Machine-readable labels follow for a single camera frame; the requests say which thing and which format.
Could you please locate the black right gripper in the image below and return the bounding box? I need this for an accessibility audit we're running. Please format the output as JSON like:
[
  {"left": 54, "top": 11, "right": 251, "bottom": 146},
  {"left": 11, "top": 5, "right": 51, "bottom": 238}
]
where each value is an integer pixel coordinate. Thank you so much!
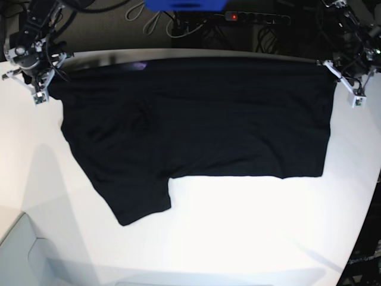
[{"left": 2, "top": 62, "right": 54, "bottom": 85}]

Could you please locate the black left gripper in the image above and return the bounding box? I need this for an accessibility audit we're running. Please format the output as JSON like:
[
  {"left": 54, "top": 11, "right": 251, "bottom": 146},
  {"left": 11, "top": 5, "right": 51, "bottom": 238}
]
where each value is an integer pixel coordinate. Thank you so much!
[{"left": 336, "top": 59, "right": 372, "bottom": 79}]

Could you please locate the black t-shirt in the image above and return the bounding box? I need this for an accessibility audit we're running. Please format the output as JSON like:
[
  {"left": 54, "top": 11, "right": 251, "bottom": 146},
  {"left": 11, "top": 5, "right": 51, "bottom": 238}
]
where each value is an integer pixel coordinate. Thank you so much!
[{"left": 49, "top": 58, "right": 336, "bottom": 226}]

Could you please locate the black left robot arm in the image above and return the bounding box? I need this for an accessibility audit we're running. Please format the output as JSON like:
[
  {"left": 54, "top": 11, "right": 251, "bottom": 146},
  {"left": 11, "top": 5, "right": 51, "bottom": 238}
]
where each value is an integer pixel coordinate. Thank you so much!
[{"left": 316, "top": 1, "right": 380, "bottom": 79}]

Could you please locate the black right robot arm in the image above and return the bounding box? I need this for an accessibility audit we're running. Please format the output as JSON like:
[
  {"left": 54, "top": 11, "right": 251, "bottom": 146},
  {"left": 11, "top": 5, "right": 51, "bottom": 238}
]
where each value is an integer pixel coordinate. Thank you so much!
[{"left": 2, "top": 1, "right": 93, "bottom": 92}]

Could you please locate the black power strip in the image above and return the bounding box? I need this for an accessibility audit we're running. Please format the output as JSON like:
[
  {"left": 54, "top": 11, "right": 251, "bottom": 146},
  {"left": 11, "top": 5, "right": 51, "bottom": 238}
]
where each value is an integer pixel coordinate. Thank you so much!
[{"left": 224, "top": 11, "right": 291, "bottom": 26}]

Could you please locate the blue box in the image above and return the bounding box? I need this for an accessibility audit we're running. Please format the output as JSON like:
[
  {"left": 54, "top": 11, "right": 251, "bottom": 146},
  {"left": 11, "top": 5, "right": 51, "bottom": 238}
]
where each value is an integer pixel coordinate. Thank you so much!
[{"left": 145, "top": 0, "right": 227, "bottom": 11}]

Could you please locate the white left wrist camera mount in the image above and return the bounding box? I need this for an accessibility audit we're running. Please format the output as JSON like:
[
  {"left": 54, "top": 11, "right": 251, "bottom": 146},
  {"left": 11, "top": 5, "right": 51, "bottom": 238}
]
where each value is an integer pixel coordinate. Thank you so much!
[{"left": 317, "top": 60, "right": 379, "bottom": 108}]

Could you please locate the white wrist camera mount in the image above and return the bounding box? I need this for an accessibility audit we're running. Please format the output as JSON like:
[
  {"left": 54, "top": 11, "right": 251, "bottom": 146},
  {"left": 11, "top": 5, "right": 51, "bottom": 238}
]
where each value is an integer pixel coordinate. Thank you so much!
[
  {"left": 2, "top": 52, "right": 73, "bottom": 105},
  {"left": 317, "top": 60, "right": 379, "bottom": 108}
]

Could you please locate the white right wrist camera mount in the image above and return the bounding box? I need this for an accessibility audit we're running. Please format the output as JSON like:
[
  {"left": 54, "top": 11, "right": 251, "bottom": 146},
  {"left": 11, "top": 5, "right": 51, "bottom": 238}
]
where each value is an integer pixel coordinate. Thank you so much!
[{"left": 2, "top": 52, "right": 73, "bottom": 105}]

